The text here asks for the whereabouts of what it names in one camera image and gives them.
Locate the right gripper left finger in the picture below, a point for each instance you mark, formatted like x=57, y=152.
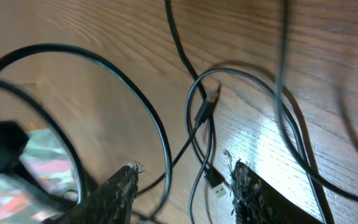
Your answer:
x=109, y=204

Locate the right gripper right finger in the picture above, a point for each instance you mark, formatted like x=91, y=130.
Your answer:
x=257, y=202

